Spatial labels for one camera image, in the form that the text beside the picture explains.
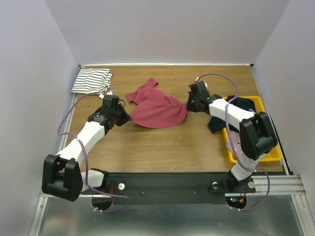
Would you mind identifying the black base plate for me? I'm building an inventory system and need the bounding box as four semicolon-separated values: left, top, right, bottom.
97;172;255;205

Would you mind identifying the navy blue tank top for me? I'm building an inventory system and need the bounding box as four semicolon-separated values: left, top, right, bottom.
208;97;256;133

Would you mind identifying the black white striped tank top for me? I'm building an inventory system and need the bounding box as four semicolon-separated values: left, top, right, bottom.
71;68;113;94

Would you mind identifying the light pink tank top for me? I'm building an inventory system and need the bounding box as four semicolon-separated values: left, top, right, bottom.
226;131;242;160

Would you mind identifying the yellow plastic tray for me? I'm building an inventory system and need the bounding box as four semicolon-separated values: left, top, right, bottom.
222;96;282;164

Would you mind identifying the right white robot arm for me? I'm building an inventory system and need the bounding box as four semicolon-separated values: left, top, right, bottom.
187;81;278;192

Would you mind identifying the aluminium frame rail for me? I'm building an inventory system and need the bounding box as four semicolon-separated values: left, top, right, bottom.
29;64;86;236

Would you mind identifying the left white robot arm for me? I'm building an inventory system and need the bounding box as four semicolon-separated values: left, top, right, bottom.
42;94;130;202

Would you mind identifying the maroon tank top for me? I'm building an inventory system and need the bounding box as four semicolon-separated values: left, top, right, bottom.
126;78;188;129

